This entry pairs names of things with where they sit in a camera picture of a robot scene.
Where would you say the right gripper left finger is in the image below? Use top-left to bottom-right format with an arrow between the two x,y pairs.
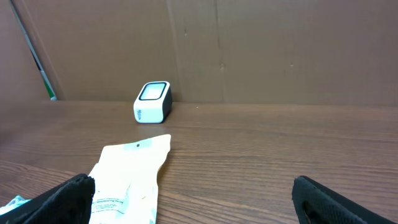
1,174 -> 95,224

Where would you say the teal packet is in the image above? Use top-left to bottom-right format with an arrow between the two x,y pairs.
0,195 -> 30,215

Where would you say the white barcode scanner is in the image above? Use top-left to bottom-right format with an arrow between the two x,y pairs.
133,81 -> 173,124

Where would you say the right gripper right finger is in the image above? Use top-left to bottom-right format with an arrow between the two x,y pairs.
292,175 -> 394,224

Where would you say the beige plastic pouch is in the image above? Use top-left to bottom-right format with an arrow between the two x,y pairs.
89,134 -> 171,224

